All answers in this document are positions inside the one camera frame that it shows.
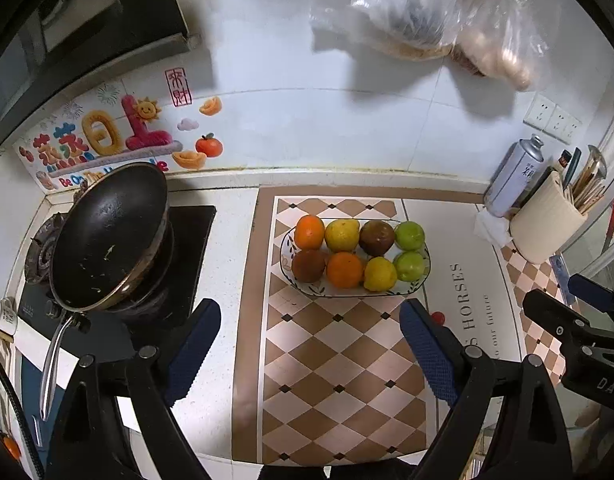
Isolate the small red tomato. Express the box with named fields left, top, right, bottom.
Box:
left=432, top=311, right=445, bottom=325

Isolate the blue phone on counter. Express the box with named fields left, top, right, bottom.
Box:
left=549, top=254, right=576, bottom=307

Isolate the black gas stove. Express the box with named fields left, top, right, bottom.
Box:
left=14, top=206, right=216, bottom=365

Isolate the green apple front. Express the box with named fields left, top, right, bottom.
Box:
left=394, top=252, right=427, bottom=282

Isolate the green apple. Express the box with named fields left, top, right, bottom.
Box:
left=395, top=221, right=425, bottom=252
left=394, top=252, right=427, bottom=282

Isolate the yellow lemon front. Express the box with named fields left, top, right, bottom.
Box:
left=363, top=257, right=398, bottom=292

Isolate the yellow lemon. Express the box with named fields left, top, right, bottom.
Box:
left=363, top=257, right=398, bottom=292
left=324, top=219, right=360, bottom=252

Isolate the cream utensil holder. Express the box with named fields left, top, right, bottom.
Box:
left=510, top=171, right=587, bottom=264

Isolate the dark orange front left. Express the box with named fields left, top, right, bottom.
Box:
left=292, top=249, right=327, bottom=283

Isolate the black frying pan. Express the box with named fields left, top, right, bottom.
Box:
left=39, top=162, right=169, bottom=420

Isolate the green apple back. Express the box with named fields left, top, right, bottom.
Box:
left=395, top=221, right=425, bottom=252

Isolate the white folded tissue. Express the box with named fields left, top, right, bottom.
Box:
left=474, top=209, right=512, bottom=248

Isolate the white patterned fruit plate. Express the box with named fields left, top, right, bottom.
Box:
left=279, top=214, right=432, bottom=299

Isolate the checkered counter mat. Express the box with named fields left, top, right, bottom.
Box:
left=231, top=186, right=564, bottom=466

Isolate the orange front middle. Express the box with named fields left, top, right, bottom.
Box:
left=327, top=252, right=365, bottom=289

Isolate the dark red apple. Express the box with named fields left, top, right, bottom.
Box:
left=359, top=220, right=395, bottom=257

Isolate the orange back left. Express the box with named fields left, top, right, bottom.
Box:
left=294, top=214, right=325, bottom=250

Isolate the silver spray can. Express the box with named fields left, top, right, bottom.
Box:
left=484, top=134, right=544, bottom=218

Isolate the yellow lemon back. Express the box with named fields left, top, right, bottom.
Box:
left=324, top=219, right=360, bottom=252

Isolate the clear plastic bag right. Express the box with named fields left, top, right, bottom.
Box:
left=450, top=0, right=548, bottom=92

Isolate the clear plastic bag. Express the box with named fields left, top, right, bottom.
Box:
left=450, top=0, right=548, bottom=92
left=310, top=0, right=461, bottom=61

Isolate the black range hood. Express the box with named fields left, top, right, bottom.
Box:
left=0, top=0, right=191, bottom=153

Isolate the clear plastic bag left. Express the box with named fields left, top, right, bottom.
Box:
left=310, top=0, right=461, bottom=61

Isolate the white wall socket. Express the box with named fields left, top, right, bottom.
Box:
left=523, top=92, right=582, bottom=145

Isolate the colourful wall sticker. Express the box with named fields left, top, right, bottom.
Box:
left=15, top=64, right=225, bottom=193

